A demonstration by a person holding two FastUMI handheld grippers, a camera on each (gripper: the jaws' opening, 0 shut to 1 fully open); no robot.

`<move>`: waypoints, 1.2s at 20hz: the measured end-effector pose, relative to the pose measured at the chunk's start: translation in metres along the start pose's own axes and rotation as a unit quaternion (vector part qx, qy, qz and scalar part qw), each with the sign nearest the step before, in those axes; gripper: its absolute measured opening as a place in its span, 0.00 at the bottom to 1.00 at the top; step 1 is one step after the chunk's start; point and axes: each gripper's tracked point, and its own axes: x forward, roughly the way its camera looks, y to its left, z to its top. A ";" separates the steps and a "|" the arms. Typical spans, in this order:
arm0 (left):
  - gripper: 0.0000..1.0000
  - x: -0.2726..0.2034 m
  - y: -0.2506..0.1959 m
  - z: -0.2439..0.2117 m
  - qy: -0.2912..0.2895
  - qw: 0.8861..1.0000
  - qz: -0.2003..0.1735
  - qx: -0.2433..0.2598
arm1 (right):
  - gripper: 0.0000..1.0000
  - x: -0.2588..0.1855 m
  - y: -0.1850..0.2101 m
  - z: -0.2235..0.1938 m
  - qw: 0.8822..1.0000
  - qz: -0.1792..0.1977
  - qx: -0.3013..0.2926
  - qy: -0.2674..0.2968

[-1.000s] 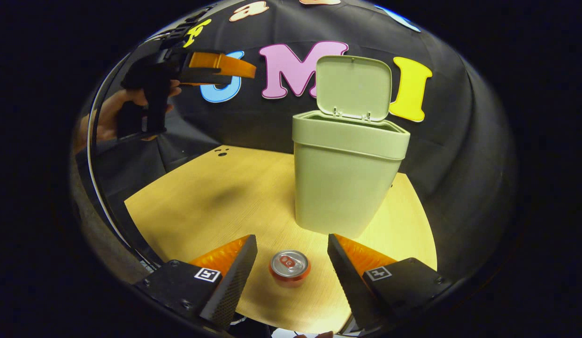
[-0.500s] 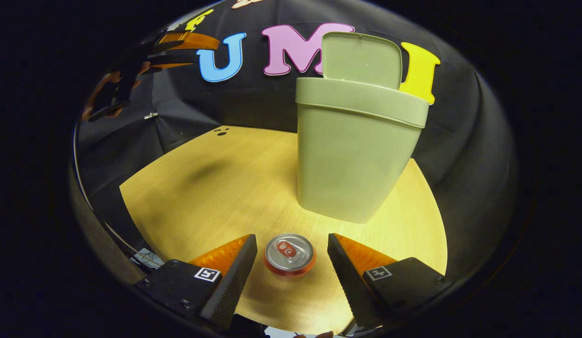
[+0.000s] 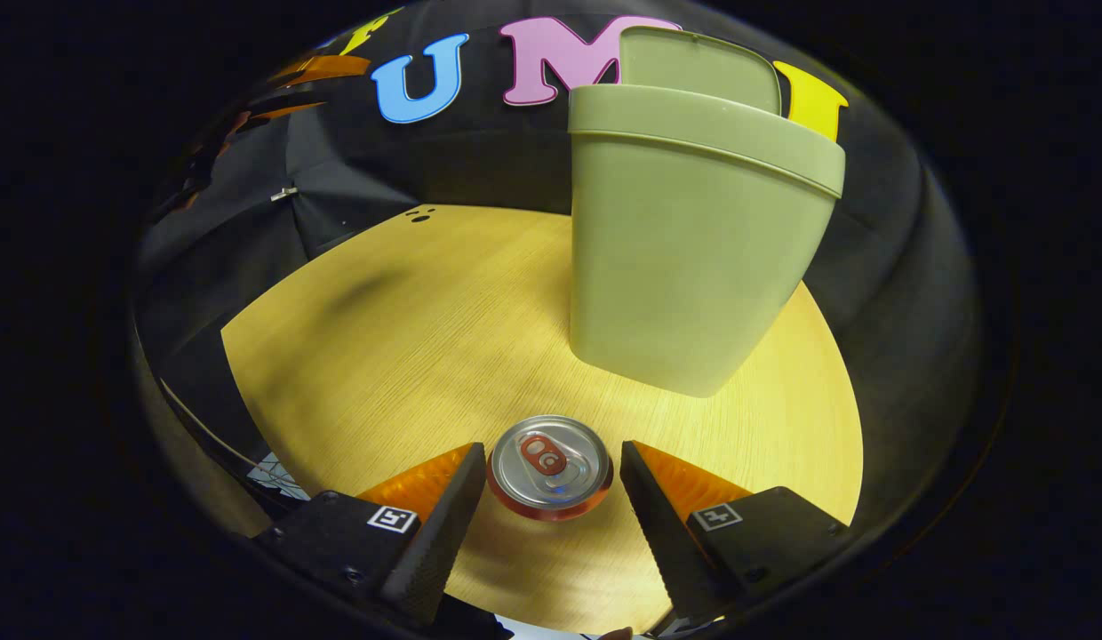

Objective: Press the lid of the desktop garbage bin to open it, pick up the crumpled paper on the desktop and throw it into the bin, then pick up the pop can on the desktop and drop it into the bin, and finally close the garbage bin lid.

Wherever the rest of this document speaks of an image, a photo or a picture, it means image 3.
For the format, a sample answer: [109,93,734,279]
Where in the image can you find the green desktop garbage bin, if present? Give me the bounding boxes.
[567,25,847,398]

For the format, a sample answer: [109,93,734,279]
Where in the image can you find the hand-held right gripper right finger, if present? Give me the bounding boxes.
[619,440,852,623]

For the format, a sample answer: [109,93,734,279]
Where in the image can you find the black backdrop cloth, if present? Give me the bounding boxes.
[133,0,978,534]

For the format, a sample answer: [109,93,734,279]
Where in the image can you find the wooden desktop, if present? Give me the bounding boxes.
[220,204,865,636]

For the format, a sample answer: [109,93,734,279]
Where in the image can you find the red pop can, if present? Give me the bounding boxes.
[486,414,615,523]

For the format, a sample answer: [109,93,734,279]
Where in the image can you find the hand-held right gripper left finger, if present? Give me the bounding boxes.
[253,442,488,628]

